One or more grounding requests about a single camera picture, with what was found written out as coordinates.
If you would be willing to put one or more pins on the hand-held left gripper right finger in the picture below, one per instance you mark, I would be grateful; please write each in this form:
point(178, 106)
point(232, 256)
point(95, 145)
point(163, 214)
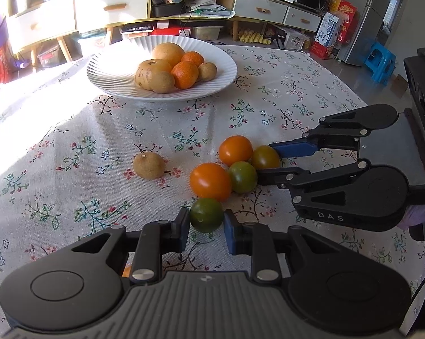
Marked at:
point(231, 233)

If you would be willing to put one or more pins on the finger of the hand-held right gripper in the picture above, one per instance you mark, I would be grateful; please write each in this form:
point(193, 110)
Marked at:
point(293, 148)
point(272, 177)

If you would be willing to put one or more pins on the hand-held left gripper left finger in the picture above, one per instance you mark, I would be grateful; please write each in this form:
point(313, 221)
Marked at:
point(182, 231)

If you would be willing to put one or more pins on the green-orange tomato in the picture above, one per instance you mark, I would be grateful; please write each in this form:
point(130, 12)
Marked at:
point(265, 158)

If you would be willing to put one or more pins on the green tomato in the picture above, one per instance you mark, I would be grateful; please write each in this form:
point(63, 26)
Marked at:
point(207, 215)
point(243, 177)

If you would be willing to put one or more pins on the small brown kiwi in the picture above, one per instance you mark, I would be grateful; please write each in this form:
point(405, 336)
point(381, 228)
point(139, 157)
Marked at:
point(148, 165)
point(207, 71)
point(163, 82)

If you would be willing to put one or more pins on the mandarin orange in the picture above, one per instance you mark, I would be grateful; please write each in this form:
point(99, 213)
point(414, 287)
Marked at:
point(184, 75)
point(193, 58)

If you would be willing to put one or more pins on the yellow pear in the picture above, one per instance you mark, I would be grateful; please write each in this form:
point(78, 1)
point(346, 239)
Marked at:
point(168, 53)
point(149, 72)

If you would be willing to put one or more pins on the white ribbed plate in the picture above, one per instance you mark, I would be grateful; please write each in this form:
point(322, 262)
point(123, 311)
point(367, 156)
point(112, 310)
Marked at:
point(110, 74)

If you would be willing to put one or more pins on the person's right forearm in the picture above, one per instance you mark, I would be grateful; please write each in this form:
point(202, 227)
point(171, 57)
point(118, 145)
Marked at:
point(421, 215)

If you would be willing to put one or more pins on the small red box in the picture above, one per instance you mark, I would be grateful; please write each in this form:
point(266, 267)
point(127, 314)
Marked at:
point(320, 51)

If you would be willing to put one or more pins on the white patterned box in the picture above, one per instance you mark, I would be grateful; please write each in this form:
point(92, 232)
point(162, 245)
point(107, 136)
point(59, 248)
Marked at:
point(294, 39)

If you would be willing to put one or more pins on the cardboard piece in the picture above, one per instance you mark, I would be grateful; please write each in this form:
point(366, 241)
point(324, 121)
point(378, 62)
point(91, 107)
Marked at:
point(399, 85)

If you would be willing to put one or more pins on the egg carton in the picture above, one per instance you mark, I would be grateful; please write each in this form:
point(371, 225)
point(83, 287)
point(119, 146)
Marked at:
point(249, 35)

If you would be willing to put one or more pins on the blue and white carton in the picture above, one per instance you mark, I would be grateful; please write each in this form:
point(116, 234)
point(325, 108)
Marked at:
point(329, 31)

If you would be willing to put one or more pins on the blue plastic stool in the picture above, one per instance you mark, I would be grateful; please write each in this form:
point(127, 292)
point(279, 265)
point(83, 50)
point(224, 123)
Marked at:
point(380, 61)

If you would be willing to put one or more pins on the clear storage box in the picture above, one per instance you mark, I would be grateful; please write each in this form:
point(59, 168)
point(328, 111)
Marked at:
point(206, 32)
point(92, 40)
point(49, 53)

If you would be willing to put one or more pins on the red and yellow carton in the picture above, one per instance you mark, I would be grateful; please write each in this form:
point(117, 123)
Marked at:
point(343, 10)

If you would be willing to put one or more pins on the silver refrigerator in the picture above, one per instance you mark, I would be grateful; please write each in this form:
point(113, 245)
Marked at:
point(371, 14)

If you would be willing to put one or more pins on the pile of papers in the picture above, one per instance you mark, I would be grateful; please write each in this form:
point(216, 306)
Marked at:
point(212, 7)

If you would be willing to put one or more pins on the black box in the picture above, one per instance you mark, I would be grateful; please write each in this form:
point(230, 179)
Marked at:
point(168, 7)

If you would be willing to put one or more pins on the black-lid storage box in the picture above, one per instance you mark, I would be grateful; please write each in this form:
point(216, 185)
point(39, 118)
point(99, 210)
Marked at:
point(136, 28)

